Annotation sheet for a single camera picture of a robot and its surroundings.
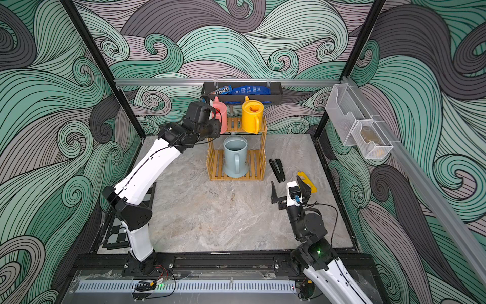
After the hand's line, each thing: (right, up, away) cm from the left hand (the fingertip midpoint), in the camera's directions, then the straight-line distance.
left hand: (217, 120), depth 74 cm
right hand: (+28, -23, -5) cm, 36 cm away
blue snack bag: (+14, +18, +18) cm, 30 cm away
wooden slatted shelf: (+19, -17, +33) cm, 42 cm away
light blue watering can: (+7, -15, +9) cm, 19 cm away
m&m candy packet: (+1, +18, +18) cm, 26 cm away
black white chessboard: (-43, -48, +4) cm, 65 cm away
